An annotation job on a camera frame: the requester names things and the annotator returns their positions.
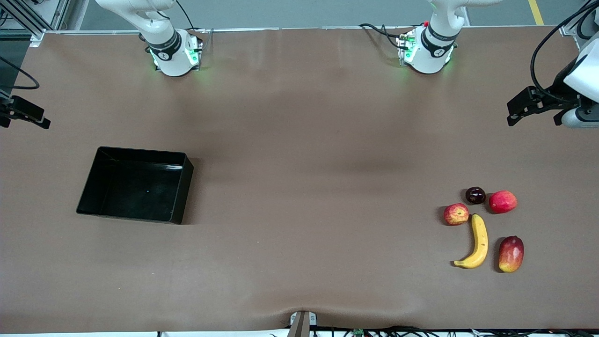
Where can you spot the red peach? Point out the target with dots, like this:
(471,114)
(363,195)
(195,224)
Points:
(503,201)

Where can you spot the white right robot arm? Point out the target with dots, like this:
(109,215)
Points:
(171,51)

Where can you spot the red yellow mango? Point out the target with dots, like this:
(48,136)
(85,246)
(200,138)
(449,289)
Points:
(511,254)

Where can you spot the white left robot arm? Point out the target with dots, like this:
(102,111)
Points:
(433,51)

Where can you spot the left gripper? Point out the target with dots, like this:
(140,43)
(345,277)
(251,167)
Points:
(557,91)

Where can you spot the yellow banana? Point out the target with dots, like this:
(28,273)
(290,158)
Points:
(480,238)

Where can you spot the red yellow apple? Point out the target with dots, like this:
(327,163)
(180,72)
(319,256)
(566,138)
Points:
(456,214)

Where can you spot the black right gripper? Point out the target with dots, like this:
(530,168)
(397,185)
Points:
(5,108)

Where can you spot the black plastic box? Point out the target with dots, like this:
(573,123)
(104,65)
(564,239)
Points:
(135,187)

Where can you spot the aluminium frame profile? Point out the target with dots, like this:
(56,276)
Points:
(573,30)
(23,16)

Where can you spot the grey table edge bracket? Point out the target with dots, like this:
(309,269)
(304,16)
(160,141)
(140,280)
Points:
(303,323)

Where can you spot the dark purple plum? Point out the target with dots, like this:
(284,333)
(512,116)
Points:
(475,195)

